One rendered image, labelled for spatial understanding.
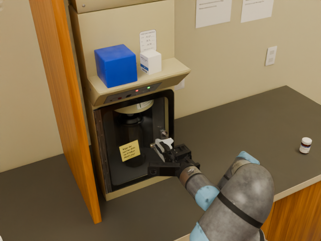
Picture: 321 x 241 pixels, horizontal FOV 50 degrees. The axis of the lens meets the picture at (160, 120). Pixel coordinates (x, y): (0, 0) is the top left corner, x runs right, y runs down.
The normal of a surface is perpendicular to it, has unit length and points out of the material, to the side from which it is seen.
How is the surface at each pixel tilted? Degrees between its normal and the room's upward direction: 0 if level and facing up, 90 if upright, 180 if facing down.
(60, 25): 90
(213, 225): 44
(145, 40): 90
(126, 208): 0
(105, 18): 90
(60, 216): 0
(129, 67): 90
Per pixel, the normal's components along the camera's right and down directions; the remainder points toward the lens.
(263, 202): 0.47, -0.15
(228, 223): -0.33, -0.16
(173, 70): -0.02, -0.83
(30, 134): 0.45, 0.49
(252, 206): 0.11, -0.14
